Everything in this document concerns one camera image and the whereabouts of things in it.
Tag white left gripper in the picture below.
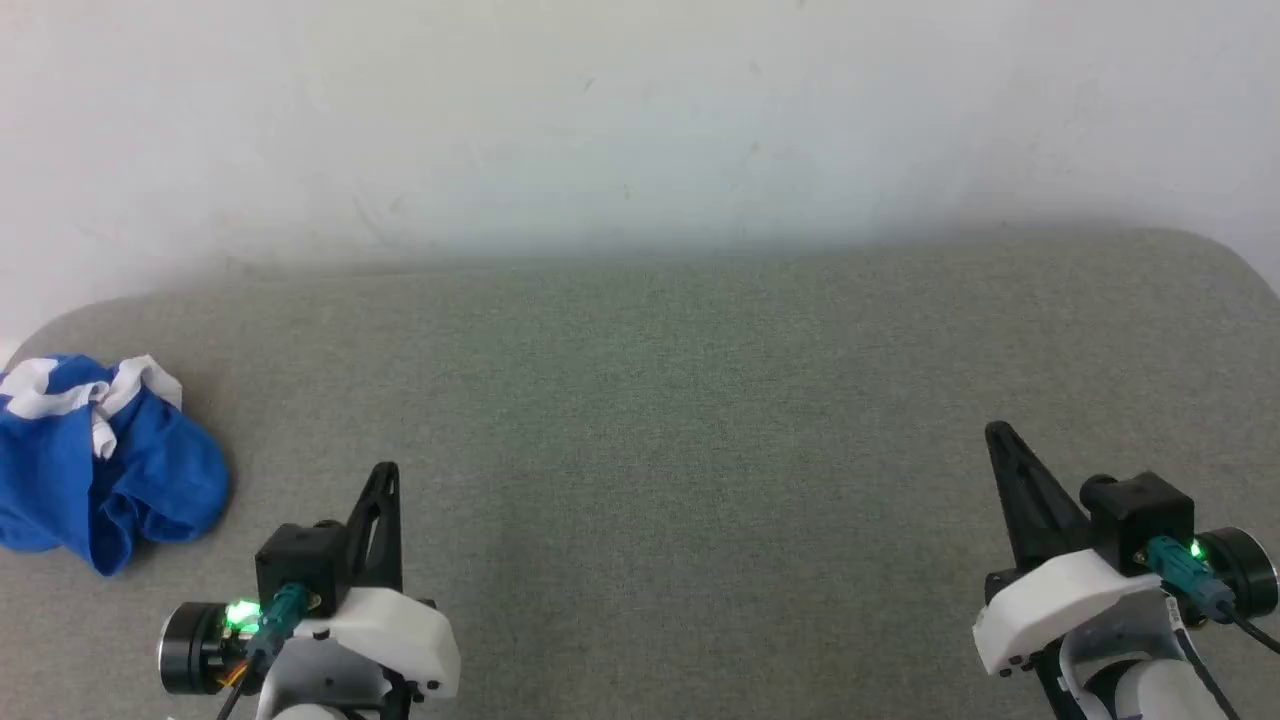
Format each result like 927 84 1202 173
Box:
288 462 462 713

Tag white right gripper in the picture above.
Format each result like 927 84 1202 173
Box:
972 421 1173 678

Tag blue shorts with white stripes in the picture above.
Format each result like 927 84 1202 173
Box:
0 353 233 578

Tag black left cylindrical motor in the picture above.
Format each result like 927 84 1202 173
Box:
158 600 251 697

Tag black cylindrical motor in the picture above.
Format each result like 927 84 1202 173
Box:
158 600 251 697
1195 526 1280 619

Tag black right cylindrical motor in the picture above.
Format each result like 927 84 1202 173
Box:
1195 526 1280 619

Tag grey fabric sofa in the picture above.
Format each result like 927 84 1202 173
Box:
0 228 1280 720

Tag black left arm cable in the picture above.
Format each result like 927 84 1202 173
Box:
215 583 313 720

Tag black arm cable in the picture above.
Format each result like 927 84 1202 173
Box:
1143 535 1280 656
215 583 313 720

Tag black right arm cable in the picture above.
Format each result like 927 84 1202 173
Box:
1143 535 1280 656

